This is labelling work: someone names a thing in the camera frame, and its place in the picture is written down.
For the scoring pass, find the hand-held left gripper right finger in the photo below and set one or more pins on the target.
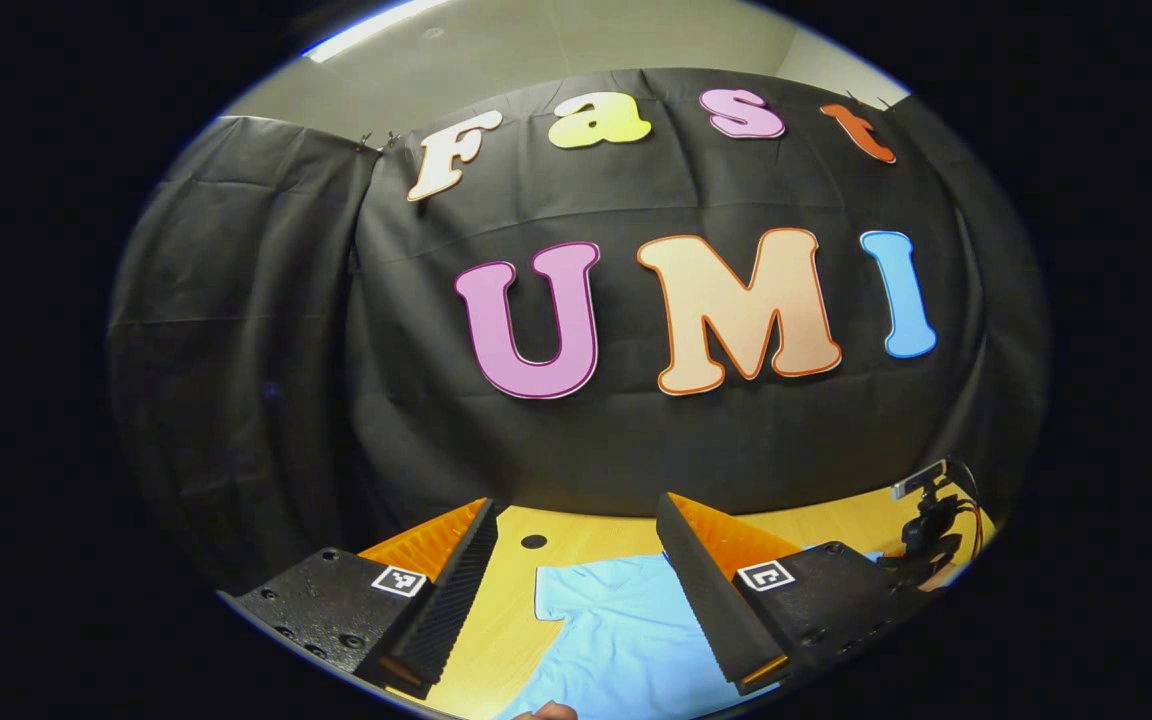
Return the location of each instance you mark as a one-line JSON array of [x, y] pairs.
[[706, 605]]

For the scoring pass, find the small metal cloth clip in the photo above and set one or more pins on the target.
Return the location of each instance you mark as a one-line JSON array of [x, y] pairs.
[[852, 97], [367, 141]]

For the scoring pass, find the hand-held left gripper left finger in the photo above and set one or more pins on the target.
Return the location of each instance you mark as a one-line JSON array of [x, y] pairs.
[[448, 600]]

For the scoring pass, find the light blue T-shirt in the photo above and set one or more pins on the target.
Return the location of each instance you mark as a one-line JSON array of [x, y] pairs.
[[616, 640]]

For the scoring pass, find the black backdrop cloth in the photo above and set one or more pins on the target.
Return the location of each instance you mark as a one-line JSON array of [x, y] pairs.
[[286, 350]]

